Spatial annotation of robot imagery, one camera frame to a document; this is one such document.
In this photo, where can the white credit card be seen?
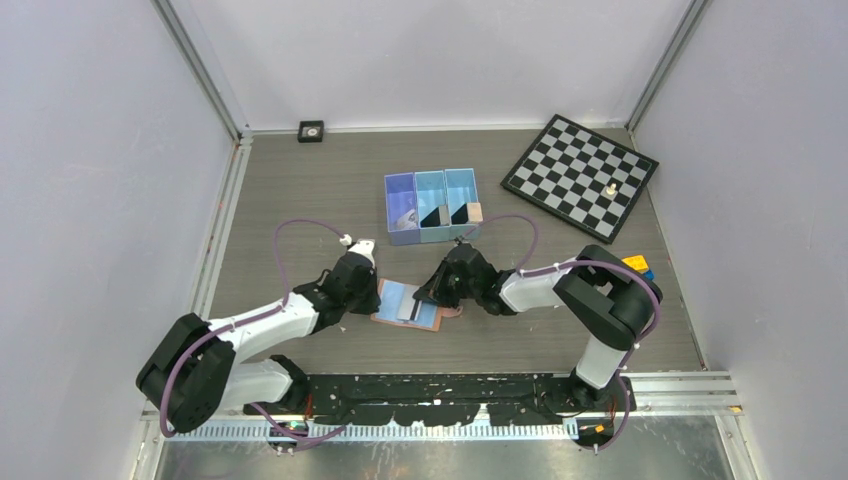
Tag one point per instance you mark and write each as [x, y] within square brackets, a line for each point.
[409, 308]

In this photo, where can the silver card purple bin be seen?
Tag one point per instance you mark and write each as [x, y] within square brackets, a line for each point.
[407, 221]

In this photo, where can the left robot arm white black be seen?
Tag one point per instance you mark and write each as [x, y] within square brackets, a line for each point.
[200, 367]

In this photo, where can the light blue bin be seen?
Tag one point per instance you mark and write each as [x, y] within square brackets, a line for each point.
[431, 192]
[461, 188]

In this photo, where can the small black square device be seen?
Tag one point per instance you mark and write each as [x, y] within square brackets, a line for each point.
[311, 131]

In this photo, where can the brown leather card holder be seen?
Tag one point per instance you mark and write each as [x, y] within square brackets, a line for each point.
[430, 317]

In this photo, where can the black white chessboard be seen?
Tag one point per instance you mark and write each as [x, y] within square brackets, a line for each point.
[566, 169]

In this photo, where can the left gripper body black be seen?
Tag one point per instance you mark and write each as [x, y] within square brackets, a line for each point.
[361, 302]

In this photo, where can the blue yellow toy car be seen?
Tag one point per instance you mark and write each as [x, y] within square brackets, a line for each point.
[639, 264]

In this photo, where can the middle light blue bin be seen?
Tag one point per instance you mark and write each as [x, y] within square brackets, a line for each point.
[431, 192]

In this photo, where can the black card bin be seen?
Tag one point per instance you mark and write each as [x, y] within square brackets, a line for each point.
[436, 218]
[461, 215]

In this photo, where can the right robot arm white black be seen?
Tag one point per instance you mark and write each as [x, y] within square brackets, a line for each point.
[616, 304]

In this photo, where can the purple plastic bin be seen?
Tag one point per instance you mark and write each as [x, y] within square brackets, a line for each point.
[400, 196]

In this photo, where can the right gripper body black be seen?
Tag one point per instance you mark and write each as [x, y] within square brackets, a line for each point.
[448, 290]

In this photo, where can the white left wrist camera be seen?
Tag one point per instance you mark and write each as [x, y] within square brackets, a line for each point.
[364, 247]

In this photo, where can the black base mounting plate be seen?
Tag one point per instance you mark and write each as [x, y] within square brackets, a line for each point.
[446, 399]

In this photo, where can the right light blue bin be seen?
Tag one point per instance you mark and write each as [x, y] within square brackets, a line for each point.
[461, 188]

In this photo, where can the black card right bin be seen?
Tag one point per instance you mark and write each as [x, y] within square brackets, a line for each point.
[461, 215]

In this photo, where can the tan card right bin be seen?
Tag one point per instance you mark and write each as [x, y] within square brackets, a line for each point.
[474, 213]

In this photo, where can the aluminium rail frame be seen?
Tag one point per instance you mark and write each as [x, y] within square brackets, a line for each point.
[664, 394]

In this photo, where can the black card middle bin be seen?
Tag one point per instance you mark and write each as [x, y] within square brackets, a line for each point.
[436, 218]

